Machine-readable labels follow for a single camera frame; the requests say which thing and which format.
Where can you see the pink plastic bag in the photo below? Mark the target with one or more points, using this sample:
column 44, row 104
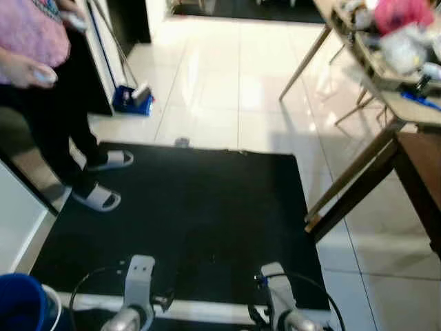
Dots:
column 403, row 14

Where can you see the large black floor mat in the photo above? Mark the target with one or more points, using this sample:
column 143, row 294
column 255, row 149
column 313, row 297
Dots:
column 207, row 221

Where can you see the blue plastic bucket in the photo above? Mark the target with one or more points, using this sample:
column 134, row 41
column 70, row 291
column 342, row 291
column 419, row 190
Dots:
column 21, row 303

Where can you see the dark brown wooden table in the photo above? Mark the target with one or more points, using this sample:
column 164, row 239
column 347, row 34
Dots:
column 424, row 158

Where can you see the small grey trash piece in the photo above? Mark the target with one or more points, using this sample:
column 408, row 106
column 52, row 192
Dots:
column 181, row 142

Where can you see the dark doorway mat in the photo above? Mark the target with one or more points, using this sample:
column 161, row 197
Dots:
column 241, row 9

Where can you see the person in pink shirt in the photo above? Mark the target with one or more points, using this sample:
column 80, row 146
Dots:
column 41, row 117

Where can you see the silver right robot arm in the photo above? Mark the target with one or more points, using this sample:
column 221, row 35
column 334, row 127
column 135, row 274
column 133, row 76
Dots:
column 296, row 323

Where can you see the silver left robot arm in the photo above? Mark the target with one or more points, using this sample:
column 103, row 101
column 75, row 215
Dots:
column 127, row 321

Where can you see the wooden chair legs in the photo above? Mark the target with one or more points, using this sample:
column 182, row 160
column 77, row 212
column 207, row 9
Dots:
column 360, row 109

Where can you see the white slipper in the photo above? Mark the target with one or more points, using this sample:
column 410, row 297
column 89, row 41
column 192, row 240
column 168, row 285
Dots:
column 100, row 198
column 114, row 160

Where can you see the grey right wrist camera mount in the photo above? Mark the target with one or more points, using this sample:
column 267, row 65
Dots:
column 275, row 289

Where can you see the white handheld controller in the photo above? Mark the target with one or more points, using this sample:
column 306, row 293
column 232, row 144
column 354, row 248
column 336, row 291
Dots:
column 75, row 21

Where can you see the person's left hand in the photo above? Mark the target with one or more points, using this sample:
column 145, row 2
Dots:
column 72, row 7

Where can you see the blue flat item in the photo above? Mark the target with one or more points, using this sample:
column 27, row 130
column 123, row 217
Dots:
column 424, row 101

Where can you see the light wooden table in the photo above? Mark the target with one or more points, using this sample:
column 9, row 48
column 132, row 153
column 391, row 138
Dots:
column 413, row 107

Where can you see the blue mop head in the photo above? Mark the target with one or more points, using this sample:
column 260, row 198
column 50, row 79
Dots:
column 127, row 101

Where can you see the clear plastic bag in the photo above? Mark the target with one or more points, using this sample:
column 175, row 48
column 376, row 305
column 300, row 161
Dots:
column 403, row 52

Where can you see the person's right hand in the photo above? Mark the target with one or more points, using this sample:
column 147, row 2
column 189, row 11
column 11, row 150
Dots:
column 24, row 71

